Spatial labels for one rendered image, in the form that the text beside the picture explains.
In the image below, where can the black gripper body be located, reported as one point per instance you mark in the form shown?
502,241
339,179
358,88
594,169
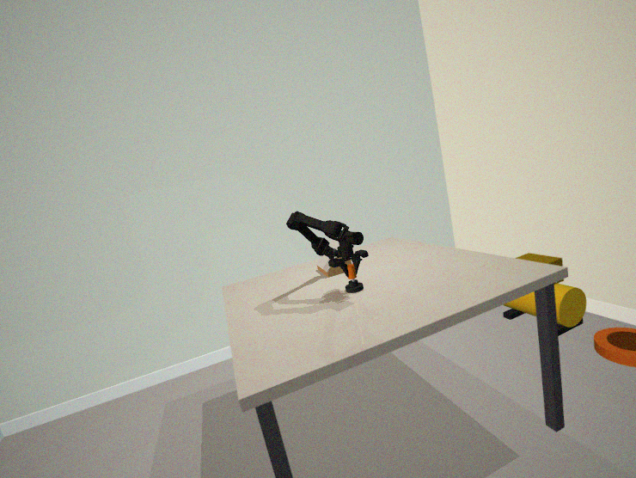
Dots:
347,254

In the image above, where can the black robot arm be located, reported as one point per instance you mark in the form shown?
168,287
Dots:
332,229

